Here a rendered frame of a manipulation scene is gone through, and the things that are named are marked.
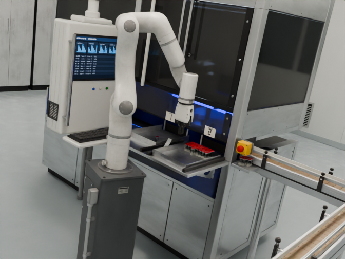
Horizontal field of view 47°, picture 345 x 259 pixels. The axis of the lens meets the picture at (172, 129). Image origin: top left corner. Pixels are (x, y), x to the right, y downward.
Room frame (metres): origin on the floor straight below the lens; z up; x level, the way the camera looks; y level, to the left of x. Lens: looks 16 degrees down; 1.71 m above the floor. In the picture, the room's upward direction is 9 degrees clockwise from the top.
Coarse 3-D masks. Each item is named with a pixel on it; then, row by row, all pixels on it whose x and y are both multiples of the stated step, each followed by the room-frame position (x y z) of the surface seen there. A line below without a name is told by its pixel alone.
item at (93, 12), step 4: (88, 0) 2.77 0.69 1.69; (92, 0) 2.75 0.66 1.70; (96, 0) 2.76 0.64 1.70; (100, 0) 2.79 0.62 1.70; (88, 4) 2.76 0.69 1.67; (92, 4) 2.75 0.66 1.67; (96, 4) 2.76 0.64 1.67; (88, 8) 2.76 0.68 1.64; (92, 8) 2.75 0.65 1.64; (96, 8) 2.76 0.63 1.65; (88, 12) 2.74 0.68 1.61; (92, 12) 2.74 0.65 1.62; (96, 12) 2.76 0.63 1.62; (88, 16) 2.74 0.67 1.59; (92, 16) 2.74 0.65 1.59; (96, 16) 2.75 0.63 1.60
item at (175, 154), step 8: (176, 144) 2.40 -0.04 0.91; (184, 144) 2.47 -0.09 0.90; (152, 152) 2.24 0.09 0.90; (160, 152) 2.29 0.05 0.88; (168, 152) 2.32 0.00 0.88; (176, 152) 2.35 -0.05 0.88; (184, 152) 2.37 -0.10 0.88; (168, 160) 2.16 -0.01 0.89; (176, 160) 2.12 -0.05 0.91; (184, 160) 2.23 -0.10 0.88; (192, 160) 2.25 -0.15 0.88; (200, 160) 2.18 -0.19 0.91; (208, 160) 2.25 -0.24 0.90
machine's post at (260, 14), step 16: (256, 0) 2.36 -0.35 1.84; (256, 16) 2.35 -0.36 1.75; (256, 32) 2.33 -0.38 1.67; (256, 48) 2.34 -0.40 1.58; (256, 64) 2.37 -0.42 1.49; (240, 80) 2.36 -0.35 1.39; (240, 96) 2.34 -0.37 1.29; (240, 112) 2.33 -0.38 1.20; (240, 128) 2.35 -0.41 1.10; (224, 176) 2.34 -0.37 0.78; (224, 192) 2.33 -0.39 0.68; (224, 208) 2.36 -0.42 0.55; (208, 240) 2.35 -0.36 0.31; (208, 256) 2.34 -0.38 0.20
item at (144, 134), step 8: (136, 128) 2.60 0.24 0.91; (144, 128) 2.66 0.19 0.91; (152, 128) 2.72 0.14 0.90; (160, 128) 2.79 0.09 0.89; (136, 136) 2.49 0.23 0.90; (144, 136) 2.56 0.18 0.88; (152, 136) 2.59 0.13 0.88; (160, 136) 2.62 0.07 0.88; (168, 136) 2.65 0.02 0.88; (176, 136) 2.68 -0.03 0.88; (184, 136) 2.60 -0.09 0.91; (152, 144) 2.39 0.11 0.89
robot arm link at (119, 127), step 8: (112, 96) 2.02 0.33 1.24; (112, 112) 2.03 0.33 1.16; (112, 120) 2.00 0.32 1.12; (120, 120) 2.00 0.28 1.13; (128, 120) 2.03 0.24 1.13; (112, 128) 1.96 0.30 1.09; (120, 128) 1.95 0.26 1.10; (128, 128) 1.98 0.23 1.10; (112, 136) 1.95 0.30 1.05; (120, 136) 1.95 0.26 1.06; (128, 136) 1.98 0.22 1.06
